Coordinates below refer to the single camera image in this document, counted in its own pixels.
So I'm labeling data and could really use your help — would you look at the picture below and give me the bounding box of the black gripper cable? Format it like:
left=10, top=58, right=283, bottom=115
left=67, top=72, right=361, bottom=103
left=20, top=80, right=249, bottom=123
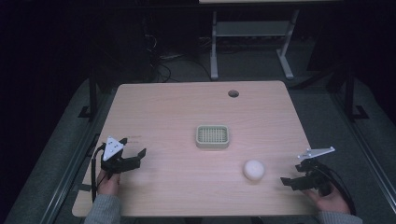
left=90, top=142, right=107, bottom=203
left=316, top=163, right=358, bottom=217

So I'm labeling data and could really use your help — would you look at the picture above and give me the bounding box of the green soap dish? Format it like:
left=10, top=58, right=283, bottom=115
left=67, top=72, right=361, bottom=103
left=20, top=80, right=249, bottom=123
left=194, top=124, right=231, bottom=150

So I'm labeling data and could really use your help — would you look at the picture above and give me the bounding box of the person's right hand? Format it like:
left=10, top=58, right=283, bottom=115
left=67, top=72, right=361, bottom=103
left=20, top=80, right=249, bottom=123
left=302, top=183, right=352, bottom=215

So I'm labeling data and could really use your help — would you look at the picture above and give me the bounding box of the tangle of floor cables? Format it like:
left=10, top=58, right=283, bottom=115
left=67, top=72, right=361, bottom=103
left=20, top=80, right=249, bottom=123
left=141, top=29, right=216, bottom=84

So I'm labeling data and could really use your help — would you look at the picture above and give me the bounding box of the person's left hand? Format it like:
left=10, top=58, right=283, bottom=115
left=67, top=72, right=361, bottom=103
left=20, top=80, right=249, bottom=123
left=95, top=169, right=121, bottom=197

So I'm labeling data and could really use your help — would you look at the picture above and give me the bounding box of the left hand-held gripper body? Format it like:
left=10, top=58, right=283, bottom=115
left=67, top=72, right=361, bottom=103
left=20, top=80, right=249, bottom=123
left=100, top=135, right=141, bottom=180

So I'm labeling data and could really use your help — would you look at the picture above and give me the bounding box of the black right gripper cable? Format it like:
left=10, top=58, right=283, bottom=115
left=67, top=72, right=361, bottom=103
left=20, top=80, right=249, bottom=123
left=316, top=163, right=358, bottom=217

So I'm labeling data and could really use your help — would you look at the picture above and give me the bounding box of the round white soap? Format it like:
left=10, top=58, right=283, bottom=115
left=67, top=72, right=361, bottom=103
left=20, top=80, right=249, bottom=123
left=242, top=159, right=266, bottom=182

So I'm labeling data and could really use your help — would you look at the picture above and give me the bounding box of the metal floor rail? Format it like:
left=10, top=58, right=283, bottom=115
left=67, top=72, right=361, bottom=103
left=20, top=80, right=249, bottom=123
left=38, top=90, right=118, bottom=224
left=329, top=91, right=396, bottom=206

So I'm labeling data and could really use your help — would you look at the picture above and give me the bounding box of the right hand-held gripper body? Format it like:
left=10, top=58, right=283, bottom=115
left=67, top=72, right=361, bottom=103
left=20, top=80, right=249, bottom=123
left=294, top=146, right=336, bottom=197

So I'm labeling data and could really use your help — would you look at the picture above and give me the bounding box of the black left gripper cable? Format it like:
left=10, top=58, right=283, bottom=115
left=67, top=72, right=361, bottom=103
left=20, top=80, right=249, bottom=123
left=90, top=142, right=107, bottom=203

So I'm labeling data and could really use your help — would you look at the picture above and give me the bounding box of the black metal stand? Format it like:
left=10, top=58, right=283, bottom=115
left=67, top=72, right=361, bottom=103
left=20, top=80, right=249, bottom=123
left=78, top=59, right=101, bottom=119
left=326, top=59, right=371, bottom=121

